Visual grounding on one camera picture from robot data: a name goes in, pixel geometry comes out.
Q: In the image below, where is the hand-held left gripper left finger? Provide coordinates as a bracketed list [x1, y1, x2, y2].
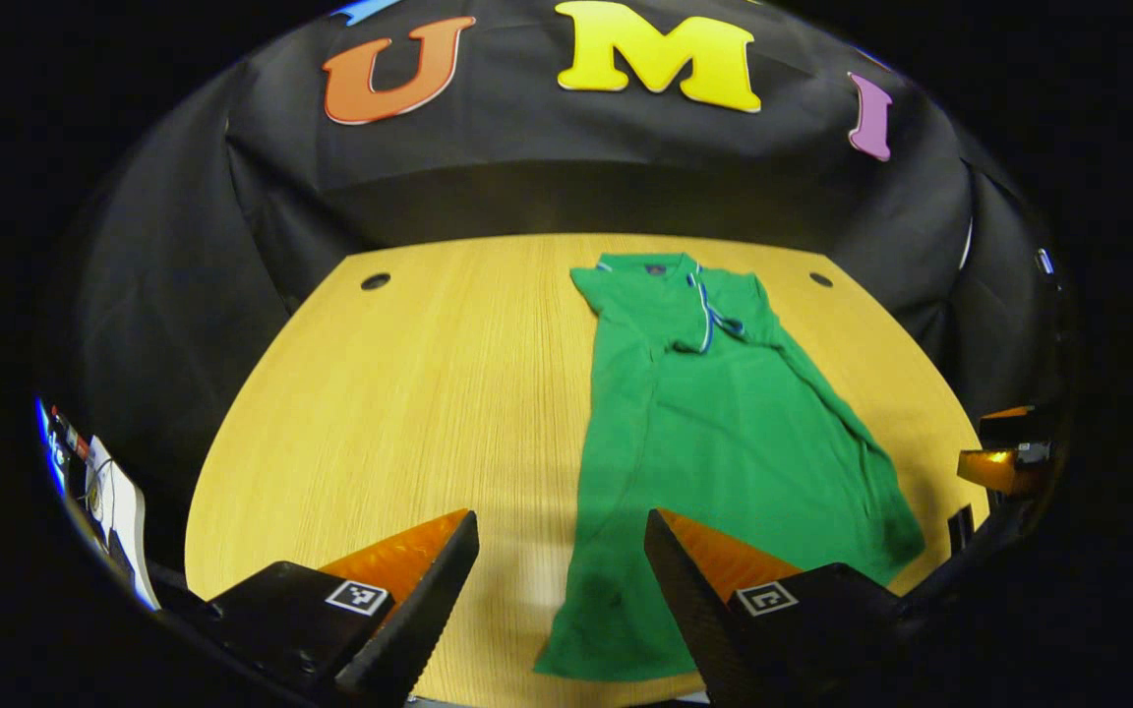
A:
[158, 507, 482, 708]

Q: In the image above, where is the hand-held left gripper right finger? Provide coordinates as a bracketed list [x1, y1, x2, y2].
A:
[643, 506, 912, 708]

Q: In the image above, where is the green T-shirt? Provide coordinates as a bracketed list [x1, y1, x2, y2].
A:
[534, 253, 926, 682]

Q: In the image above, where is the black backdrop cloth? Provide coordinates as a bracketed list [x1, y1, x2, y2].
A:
[40, 0, 1069, 591]

